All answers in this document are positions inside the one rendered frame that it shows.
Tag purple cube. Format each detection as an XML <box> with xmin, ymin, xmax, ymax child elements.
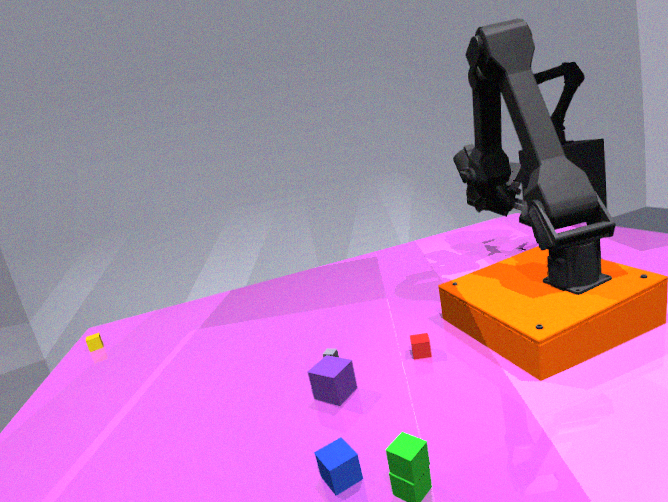
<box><xmin>307</xmin><ymin>355</ymin><xmax>358</xmax><ymax>406</ymax></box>

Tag blue block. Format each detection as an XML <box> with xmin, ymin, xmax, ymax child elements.
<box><xmin>315</xmin><ymin>438</ymin><xmax>363</xmax><ymax>496</ymax></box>

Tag small yellow block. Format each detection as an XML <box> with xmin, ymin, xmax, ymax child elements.
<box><xmin>86</xmin><ymin>333</ymin><xmax>104</xmax><ymax>353</ymax></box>

